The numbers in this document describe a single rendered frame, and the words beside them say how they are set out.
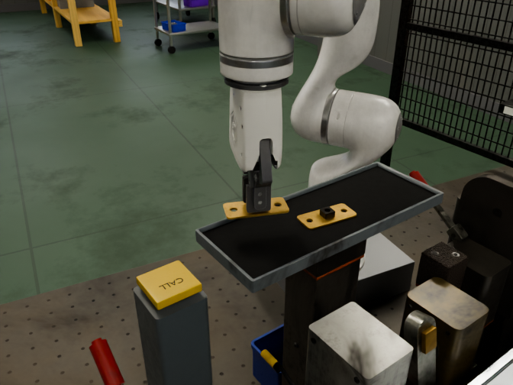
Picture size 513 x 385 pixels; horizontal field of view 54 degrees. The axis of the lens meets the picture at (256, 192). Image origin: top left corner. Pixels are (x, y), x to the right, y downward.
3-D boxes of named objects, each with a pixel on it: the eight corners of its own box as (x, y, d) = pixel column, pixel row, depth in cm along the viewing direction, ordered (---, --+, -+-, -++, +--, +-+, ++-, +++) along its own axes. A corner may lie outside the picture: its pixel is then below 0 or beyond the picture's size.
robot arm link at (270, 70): (214, 42, 60) (214, 67, 62) (225, 62, 53) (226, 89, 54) (282, 39, 62) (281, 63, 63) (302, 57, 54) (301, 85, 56)
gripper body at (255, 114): (217, 59, 62) (221, 143, 67) (231, 84, 53) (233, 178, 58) (277, 56, 63) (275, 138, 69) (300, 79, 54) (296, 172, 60)
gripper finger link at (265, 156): (255, 112, 58) (249, 134, 64) (266, 174, 56) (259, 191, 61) (265, 111, 59) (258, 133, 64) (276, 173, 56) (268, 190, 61)
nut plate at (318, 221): (309, 231, 70) (310, 223, 70) (295, 218, 73) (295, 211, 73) (358, 216, 74) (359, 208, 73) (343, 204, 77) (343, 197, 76)
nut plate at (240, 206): (227, 220, 65) (227, 211, 64) (222, 205, 68) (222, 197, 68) (290, 212, 66) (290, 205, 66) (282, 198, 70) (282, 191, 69)
